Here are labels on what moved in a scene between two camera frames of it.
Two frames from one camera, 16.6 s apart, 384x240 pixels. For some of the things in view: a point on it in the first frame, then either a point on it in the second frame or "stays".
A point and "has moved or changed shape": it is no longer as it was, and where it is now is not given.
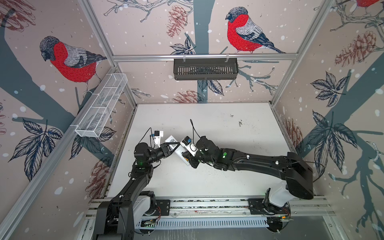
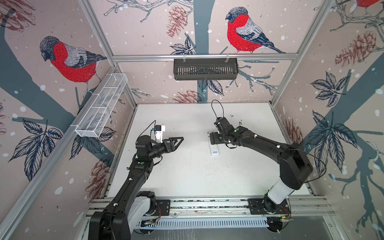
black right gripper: x=194 y=162 -> x=215 y=135
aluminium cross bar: x=118 y=57 stays
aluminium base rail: x=298 y=207 stays
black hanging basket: x=205 y=69 stays
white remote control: x=179 y=151 has moved or changed shape
